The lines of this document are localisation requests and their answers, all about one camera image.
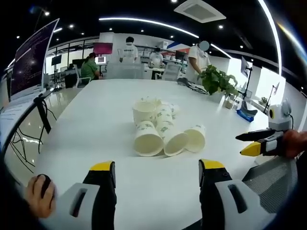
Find white plant pot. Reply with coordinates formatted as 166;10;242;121
208;92;226;104

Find black cables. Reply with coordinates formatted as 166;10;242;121
8;100;58;168

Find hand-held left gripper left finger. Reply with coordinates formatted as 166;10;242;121
57;161;118;230

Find large computer monitor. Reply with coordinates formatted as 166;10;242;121
9;18;60;103

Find grey mesh office chair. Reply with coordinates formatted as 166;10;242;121
241;158;299;214

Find pile of white paper cups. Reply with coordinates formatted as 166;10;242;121
132;95;207;158

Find small glass jar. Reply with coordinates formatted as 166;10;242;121
224;95;235;110

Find black monitor stand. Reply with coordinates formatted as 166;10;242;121
33;92;52;135

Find blue tissue packet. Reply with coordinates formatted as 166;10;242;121
236;100;259;123

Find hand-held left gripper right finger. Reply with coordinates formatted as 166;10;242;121
198;158;262;230

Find person's right hand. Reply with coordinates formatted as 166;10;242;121
275;128;307;159

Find green leafy plant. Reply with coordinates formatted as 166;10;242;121
197;64;240;96

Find ceiling air vent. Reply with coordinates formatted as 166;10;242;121
173;0;227;24

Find red wall screen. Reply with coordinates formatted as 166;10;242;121
93;42;114;56

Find long ceiling light strip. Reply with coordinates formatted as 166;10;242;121
98;16;200;39

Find black computer mouse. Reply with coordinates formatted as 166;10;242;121
35;173;52;199

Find white table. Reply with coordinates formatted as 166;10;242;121
4;79;290;230

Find white office chair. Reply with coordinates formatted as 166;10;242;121
154;62;181;81

